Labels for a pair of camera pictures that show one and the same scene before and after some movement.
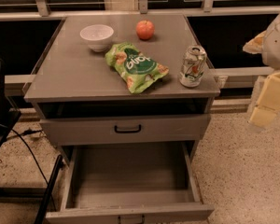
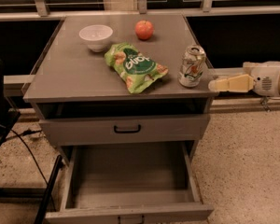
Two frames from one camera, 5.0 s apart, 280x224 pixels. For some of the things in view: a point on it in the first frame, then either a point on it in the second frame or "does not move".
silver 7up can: x=193 y=65 does not move
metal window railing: x=208 y=8 does not move
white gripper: x=278 y=46 -> x=266 y=79
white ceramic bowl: x=98 y=36 does not move
